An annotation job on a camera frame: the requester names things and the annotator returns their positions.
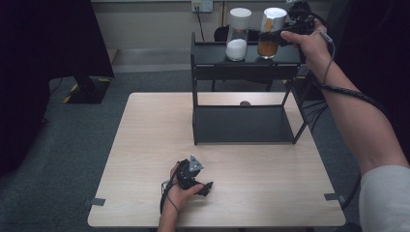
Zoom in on black wall outlet cable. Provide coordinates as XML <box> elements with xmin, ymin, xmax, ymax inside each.
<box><xmin>194</xmin><ymin>6</ymin><xmax>206</xmax><ymax>43</ymax></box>

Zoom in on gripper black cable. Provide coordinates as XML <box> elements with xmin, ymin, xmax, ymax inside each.
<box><xmin>160</xmin><ymin>173</ymin><xmax>181</xmax><ymax>217</ymax></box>
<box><xmin>310</xmin><ymin>28</ymin><xmax>387</xmax><ymax>211</ymax></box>

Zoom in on person's right hand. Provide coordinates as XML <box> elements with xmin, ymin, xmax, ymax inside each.
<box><xmin>279</xmin><ymin>18</ymin><xmax>336</xmax><ymax>82</ymax></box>

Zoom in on black metal shelf rack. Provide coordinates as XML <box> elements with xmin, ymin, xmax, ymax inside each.
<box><xmin>190</xmin><ymin>31</ymin><xmax>329</xmax><ymax>145</ymax></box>

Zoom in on black floor cable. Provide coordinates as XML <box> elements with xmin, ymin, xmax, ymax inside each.
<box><xmin>303</xmin><ymin>98</ymin><xmax>330</xmax><ymax>133</ymax></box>

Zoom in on tan vertical wall trim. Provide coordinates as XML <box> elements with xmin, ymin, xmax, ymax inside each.
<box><xmin>220</xmin><ymin>1</ymin><xmax>228</xmax><ymax>27</ymax></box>

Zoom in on dark curtain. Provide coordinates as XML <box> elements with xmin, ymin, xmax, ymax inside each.
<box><xmin>322</xmin><ymin>0</ymin><xmax>410</xmax><ymax>168</ymax></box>
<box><xmin>0</xmin><ymin>0</ymin><xmax>115</xmax><ymax>177</ymax></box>

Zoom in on glass jar of white powder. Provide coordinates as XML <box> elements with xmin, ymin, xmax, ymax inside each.
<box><xmin>224</xmin><ymin>7</ymin><xmax>252</xmax><ymax>62</ymax></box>

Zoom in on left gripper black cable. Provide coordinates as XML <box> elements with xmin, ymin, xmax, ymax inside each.
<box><xmin>160</xmin><ymin>173</ymin><xmax>181</xmax><ymax>217</ymax></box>

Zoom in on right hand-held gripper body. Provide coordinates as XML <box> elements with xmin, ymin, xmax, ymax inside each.
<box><xmin>282</xmin><ymin>0</ymin><xmax>317</xmax><ymax>37</ymax></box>

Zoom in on grey tape piece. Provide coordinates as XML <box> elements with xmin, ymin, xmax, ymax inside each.
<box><xmin>82</xmin><ymin>197</ymin><xmax>106</xmax><ymax>207</ymax></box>
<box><xmin>323</xmin><ymin>192</ymin><xmax>347</xmax><ymax>203</ymax></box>

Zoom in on person's left hand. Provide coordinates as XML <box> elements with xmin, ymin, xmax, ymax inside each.
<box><xmin>165</xmin><ymin>162</ymin><xmax>206</xmax><ymax>215</ymax></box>

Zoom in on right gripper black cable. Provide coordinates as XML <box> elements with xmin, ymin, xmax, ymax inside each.
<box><xmin>310</xmin><ymin>28</ymin><xmax>387</xmax><ymax>211</ymax></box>

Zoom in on black chair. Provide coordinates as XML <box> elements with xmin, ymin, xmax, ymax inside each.
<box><xmin>211</xmin><ymin>24</ymin><xmax>284</xmax><ymax>93</ymax></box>

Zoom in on white sleeve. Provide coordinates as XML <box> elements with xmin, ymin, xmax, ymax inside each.
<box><xmin>358</xmin><ymin>164</ymin><xmax>410</xmax><ymax>232</ymax></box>

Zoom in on glass jar of orange powder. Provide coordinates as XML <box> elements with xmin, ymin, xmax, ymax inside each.
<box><xmin>256</xmin><ymin>7</ymin><xmax>288</xmax><ymax>60</ymax></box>

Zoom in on black stand base yellow stripes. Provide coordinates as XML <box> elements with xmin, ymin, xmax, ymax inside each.
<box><xmin>62</xmin><ymin>75</ymin><xmax>114</xmax><ymax>104</ymax></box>

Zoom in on white wall outlet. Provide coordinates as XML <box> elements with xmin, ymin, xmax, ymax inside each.
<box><xmin>190</xmin><ymin>0</ymin><xmax>215</xmax><ymax>14</ymax></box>

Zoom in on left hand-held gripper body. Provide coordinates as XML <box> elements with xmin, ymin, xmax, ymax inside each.
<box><xmin>176</xmin><ymin>155</ymin><xmax>207</xmax><ymax>190</ymax></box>

